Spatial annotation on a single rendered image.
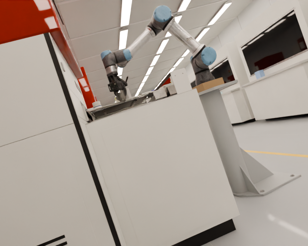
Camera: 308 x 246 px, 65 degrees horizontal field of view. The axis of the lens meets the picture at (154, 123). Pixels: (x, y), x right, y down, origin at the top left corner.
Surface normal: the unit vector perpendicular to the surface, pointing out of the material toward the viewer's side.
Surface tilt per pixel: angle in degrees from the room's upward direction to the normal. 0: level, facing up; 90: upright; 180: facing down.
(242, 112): 90
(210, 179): 90
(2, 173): 90
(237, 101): 90
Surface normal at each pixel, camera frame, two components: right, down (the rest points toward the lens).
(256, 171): 0.29, -0.11
